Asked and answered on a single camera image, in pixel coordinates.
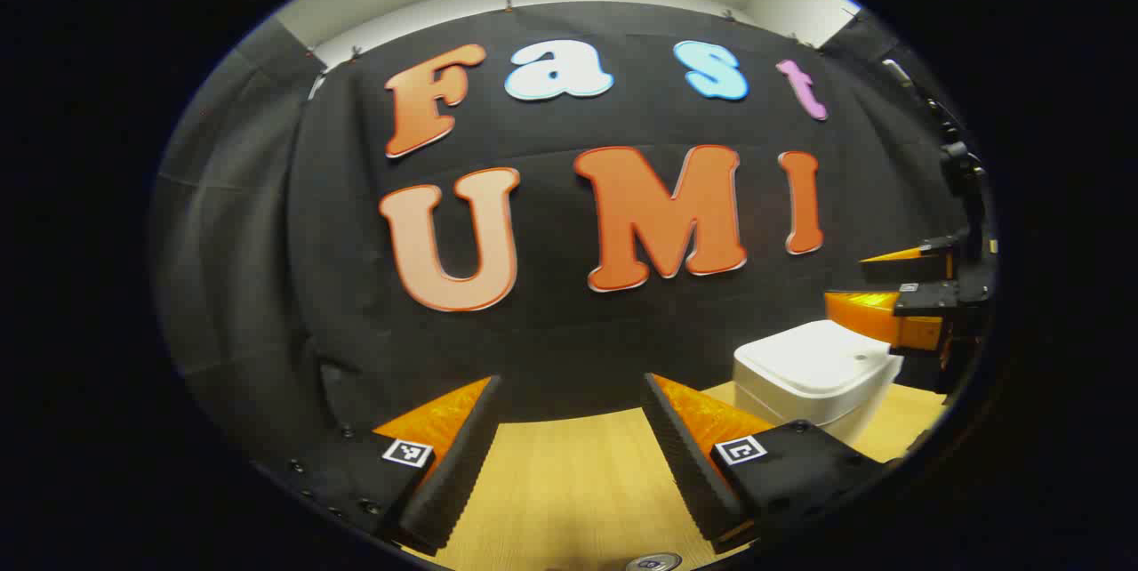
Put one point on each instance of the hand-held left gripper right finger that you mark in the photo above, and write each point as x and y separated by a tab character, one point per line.
689	464

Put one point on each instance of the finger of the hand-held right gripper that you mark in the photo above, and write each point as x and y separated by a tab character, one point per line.
920	264
889	313

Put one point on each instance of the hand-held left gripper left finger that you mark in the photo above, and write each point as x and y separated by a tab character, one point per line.
462	464

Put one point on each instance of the white desktop garbage bin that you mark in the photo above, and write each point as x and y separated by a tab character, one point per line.
813	371

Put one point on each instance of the wooden desktop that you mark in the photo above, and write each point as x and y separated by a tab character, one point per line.
578	500

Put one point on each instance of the black backdrop cloth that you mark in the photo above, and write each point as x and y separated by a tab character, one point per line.
551	340

